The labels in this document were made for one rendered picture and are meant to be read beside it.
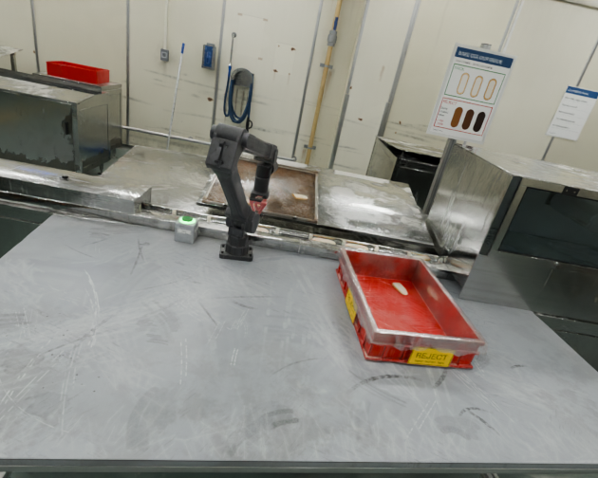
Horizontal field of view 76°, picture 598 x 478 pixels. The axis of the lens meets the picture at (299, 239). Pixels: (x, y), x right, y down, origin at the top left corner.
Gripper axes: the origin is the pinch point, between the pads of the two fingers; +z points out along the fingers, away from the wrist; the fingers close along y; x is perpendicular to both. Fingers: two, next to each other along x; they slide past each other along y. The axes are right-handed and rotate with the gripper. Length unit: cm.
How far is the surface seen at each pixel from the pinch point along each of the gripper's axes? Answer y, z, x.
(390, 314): -41, 11, -50
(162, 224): -8.7, 8.5, 34.3
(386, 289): -25, 11, -51
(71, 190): -9, 1, 68
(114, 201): -9, 3, 52
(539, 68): 369, -106, -291
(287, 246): -8.8, 8.3, -14.0
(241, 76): 363, -29, 64
